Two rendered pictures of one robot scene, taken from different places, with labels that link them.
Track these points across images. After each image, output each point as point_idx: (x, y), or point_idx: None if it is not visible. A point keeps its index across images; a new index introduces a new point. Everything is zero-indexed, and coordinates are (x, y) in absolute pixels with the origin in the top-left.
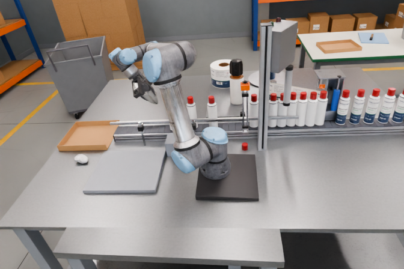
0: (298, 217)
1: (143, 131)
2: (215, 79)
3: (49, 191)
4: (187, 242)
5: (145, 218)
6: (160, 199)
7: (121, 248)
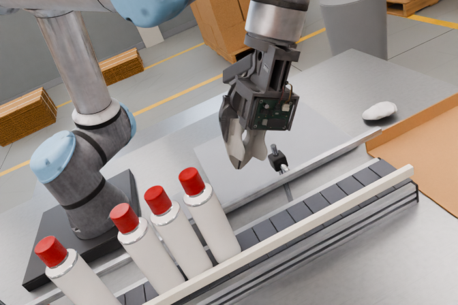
0: (2, 221)
1: (308, 203)
2: None
3: (352, 80)
4: (131, 142)
5: (188, 131)
6: (183, 152)
7: (196, 108)
